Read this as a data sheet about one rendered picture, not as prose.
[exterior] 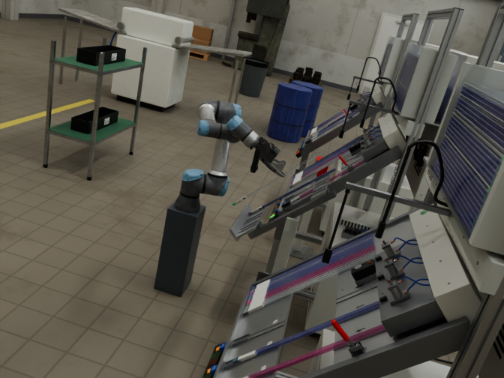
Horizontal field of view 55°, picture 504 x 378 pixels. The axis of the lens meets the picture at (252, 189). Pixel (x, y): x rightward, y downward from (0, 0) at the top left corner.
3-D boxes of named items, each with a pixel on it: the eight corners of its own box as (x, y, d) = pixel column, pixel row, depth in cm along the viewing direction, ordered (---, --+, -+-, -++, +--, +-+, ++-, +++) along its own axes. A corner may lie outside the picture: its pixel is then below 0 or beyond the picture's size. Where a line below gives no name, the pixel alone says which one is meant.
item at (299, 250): (280, 253, 374) (305, 159, 346) (283, 240, 396) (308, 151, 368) (310, 262, 371) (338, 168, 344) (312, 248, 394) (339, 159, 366)
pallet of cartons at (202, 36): (215, 58, 1350) (220, 31, 1323) (204, 61, 1254) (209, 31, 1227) (169, 47, 1366) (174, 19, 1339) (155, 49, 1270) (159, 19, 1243)
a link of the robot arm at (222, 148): (199, 190, 286) (216, 99, 274) (224, 194, 289) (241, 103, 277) (201, 196, 275) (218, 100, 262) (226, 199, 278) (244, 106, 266)
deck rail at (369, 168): (283, 223, 262) (277, 214, 261) (284, 221, 264) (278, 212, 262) (403, 156, 238) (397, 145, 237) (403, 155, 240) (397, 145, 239)
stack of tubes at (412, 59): (401, 114, 235) (420, 58, 225) (392, 98, 283) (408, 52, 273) (427, 121, 234) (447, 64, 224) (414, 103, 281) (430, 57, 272)
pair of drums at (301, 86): (312, 133, 775) (325, 85, 747) (306, 148, 679) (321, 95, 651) (274, 122, 782) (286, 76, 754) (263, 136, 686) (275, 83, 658)
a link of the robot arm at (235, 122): (234, 117, 231) (238, 111, 223) (250, 133, 232) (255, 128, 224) (223, 127, 229) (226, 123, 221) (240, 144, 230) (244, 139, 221)
